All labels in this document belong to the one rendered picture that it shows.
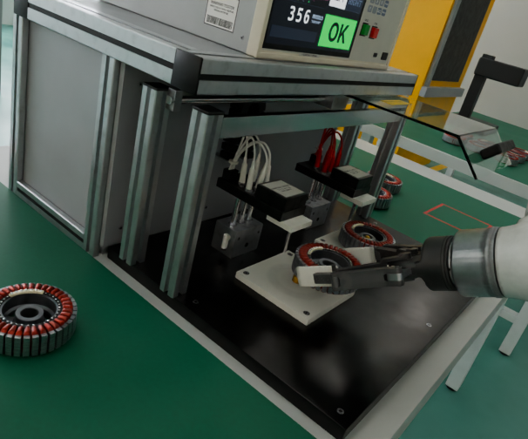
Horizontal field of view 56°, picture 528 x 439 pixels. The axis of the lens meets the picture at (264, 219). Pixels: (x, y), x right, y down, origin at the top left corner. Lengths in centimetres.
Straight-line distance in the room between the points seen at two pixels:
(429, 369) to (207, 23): 63
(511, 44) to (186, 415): 579
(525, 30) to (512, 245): 554
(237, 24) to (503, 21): 553
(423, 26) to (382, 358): 386
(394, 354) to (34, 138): 71
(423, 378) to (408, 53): 384
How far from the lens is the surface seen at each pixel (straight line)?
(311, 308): 79
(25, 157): 102
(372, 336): 81
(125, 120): 78
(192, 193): 67
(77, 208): 90
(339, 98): 102
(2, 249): 88
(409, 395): 77
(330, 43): 89
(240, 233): 87
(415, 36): 448
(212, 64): 64
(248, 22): 76
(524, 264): 64
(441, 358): 88
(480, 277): 67
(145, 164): 74
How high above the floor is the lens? 121
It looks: 24 degrees down
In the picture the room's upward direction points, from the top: 15 degrees clockwise
